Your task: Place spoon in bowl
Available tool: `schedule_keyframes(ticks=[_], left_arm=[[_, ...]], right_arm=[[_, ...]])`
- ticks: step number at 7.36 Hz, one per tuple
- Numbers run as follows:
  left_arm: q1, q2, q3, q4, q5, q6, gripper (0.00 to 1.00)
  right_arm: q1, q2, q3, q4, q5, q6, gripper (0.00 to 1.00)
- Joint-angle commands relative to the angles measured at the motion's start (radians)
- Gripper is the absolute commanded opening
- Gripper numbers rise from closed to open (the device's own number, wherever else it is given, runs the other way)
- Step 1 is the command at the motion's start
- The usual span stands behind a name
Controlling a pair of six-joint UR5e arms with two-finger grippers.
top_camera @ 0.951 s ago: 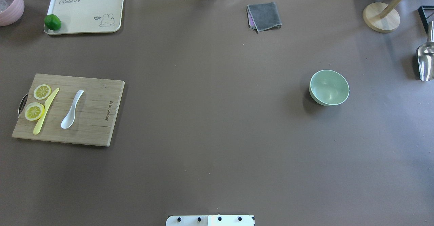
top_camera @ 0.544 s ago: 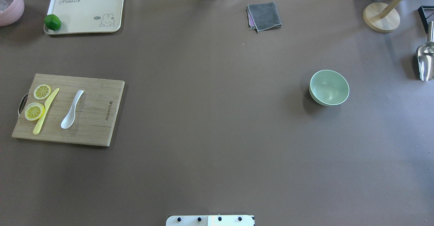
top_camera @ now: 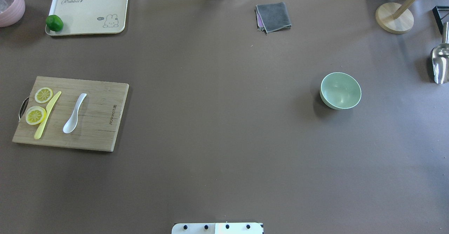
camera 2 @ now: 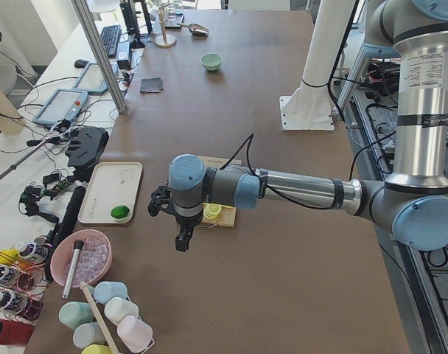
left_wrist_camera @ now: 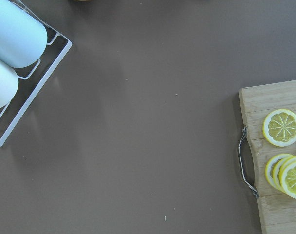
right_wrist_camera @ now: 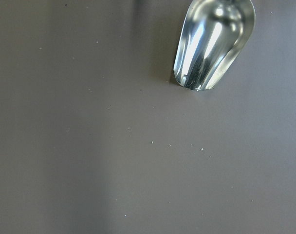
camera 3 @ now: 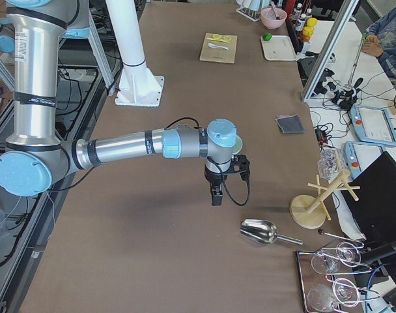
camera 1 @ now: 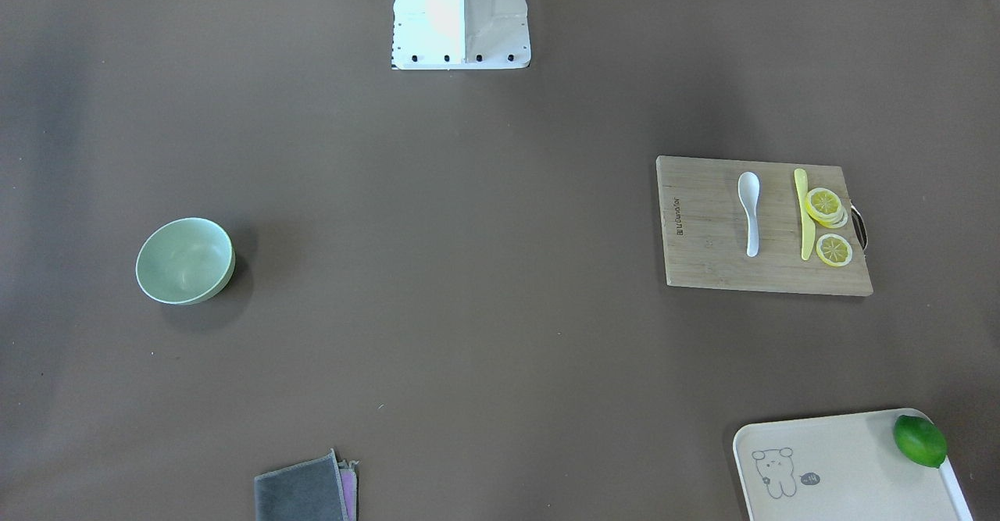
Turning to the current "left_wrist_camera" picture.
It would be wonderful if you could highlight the single lemon slice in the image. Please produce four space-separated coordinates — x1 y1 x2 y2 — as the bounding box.
262 109 296 147

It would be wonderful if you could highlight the middle stacked lemon slice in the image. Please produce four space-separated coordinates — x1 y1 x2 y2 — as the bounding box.
272 154 296 192

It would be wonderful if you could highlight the white cup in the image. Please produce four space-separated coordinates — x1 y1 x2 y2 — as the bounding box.
0 60 19 108

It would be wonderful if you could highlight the light blue cup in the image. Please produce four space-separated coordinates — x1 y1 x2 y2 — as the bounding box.
0 0 48 68

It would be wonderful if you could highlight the top stacked lemon slice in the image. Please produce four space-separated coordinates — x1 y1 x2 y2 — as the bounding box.
279 160 296 199

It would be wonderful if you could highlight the bamboo cutting board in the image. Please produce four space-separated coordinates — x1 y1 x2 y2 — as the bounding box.
239 80 296 234

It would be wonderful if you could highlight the white wire cup rack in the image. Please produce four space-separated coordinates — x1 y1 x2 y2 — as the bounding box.
0 0 72 147

